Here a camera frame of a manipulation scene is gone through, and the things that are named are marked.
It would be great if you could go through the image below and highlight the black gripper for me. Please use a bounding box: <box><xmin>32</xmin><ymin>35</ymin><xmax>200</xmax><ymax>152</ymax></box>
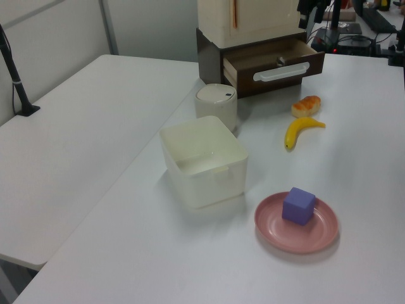
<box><xmin>297</xmin><ymin>0</ymin><xmax>332</xmax><ymax>30</ymax></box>

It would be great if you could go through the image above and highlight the brown drawer with white handle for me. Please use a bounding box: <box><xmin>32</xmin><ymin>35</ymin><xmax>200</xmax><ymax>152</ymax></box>
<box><xmin>223</xmin><ymin>39</ymin><xmax>326</xmax><ymax>96</ymax></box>

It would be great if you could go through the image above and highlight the dark brown drawer cabinet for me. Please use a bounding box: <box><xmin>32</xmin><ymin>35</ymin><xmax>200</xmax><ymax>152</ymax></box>
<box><xmin>196</xmin><ymin>27</ymin><xmax>326</xmax><ymax>99</ymax></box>

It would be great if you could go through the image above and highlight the black electronics box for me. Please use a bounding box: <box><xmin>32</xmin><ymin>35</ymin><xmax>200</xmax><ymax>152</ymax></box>
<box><xmin>335</xmin><ymin>34</ymin><xmax>375</xmax><ymax>55</ymax></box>

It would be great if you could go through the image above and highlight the toy bread with orange glaze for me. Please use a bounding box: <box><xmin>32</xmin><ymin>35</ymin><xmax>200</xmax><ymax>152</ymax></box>
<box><xmin>291</xmin><ymin>95</ymin><xmax>321</xmax><ymax>118</ymax></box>

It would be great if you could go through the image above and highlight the yellow toy banana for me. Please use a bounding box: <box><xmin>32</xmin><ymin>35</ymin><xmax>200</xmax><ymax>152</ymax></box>
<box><xmin>283</xmin><ymin>117</ymin><xmax>327</xmax><ymax>149</ymax></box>

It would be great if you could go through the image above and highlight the small white lidded trash can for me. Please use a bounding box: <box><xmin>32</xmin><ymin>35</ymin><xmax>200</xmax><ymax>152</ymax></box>
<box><xmin>194</xmin><ymin>83</ymin><xmax>238</xmax><ymax>132</ymax></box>

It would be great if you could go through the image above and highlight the white plastic storage bin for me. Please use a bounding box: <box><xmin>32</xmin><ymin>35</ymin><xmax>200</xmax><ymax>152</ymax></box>
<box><xmin>159</xmin><ymin>115</ymin><xmax>249</xmax><ymax>209</ymax></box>

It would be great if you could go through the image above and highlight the purple cube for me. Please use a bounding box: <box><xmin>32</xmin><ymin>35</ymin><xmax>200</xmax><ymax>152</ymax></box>
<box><xmin>282</xmin><ymin>187</ymin><xmax>316</xmax><ymax>226</ymax></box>

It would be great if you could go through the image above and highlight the pink plate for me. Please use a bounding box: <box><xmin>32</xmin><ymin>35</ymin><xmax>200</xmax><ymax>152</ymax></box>
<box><xmin>254</xmin><ymin>191</ymin><xmax>339</xmax><ymax>254</ymax></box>

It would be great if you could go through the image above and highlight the black clamp mount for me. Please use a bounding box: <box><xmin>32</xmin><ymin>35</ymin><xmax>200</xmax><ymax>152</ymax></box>
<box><xmin>386</xmin><ymin>30</ymin><xmax>405</xmax><ymax>67</ymax></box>

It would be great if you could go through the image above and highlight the black camera stand pole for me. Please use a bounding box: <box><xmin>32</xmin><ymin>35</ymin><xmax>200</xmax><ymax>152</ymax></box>
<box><xmin>0</xmin><ymin>23</ymin><xmax>41</xmax><ymax>117</ymax></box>

